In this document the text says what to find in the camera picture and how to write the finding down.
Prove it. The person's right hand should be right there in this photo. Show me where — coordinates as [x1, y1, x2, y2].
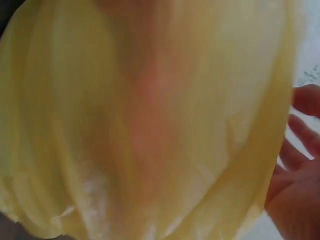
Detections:
[264, 83, 320, 240]

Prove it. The yellow translucent plastic bag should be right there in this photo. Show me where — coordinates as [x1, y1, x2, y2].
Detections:
[0, 0, 301, 240]

